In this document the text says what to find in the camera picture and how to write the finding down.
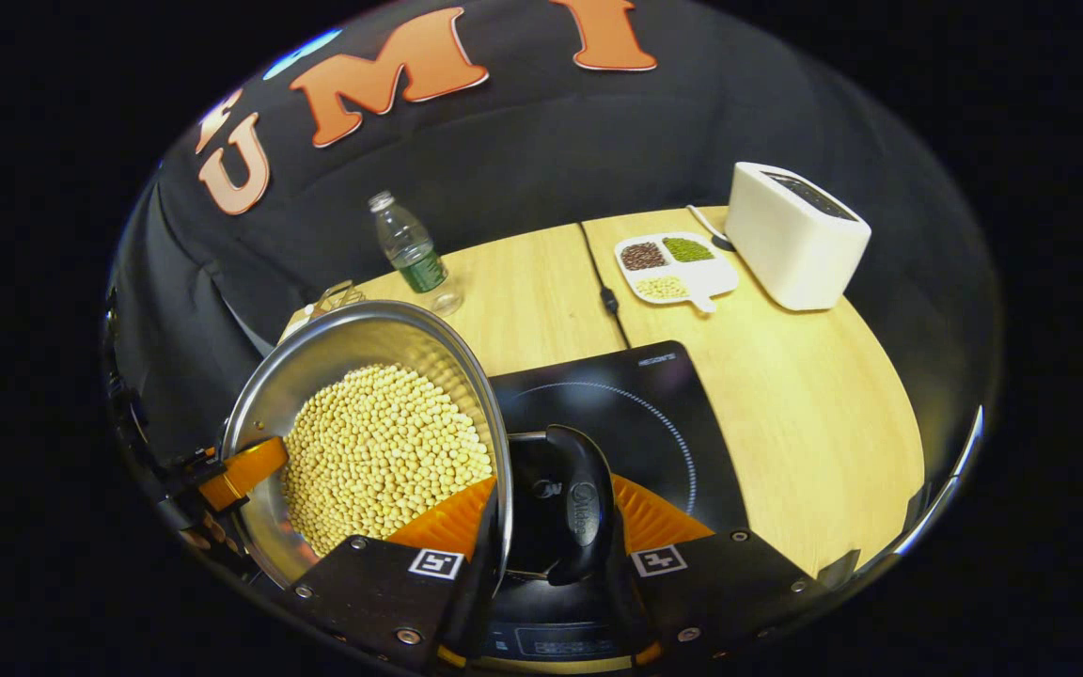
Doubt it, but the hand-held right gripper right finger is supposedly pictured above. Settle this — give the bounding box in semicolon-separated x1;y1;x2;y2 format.
609;473;830;670

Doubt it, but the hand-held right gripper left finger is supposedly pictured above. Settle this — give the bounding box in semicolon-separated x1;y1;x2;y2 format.
280;475;505;674

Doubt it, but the pile of yellow soybeans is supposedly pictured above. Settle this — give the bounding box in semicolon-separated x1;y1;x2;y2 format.
280;364;495;558

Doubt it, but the stainless steel pot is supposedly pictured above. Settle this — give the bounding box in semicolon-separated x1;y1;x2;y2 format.
220;301;618;589

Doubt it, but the black induction cooktop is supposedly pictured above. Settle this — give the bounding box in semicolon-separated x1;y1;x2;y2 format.
480;340;751;670

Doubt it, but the clear plastic water bottle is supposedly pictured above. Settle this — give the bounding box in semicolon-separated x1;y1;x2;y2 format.
369;191;463;317

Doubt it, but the white divided bean dish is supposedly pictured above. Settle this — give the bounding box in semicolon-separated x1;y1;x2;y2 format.
614;232;741;314

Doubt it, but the white toaster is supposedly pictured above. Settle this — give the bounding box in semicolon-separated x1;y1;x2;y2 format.
725;162;872;312

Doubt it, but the metal wire holder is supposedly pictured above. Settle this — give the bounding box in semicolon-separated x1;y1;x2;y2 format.
302;279;366;321

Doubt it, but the black power cable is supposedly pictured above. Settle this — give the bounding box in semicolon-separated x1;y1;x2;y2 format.
579;223;632;349

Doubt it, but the white cord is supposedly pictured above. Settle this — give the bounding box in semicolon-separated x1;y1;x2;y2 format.
685;204;736;253

